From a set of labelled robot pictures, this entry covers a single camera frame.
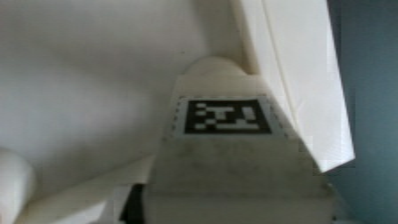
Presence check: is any white table leg with tag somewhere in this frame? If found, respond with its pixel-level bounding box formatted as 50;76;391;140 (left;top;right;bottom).
144;57;336;224

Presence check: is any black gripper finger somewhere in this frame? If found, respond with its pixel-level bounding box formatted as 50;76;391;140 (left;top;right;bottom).
107;183;146;224

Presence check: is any white square tabletop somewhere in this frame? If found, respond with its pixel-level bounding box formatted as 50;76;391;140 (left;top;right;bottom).
0;0;357;224

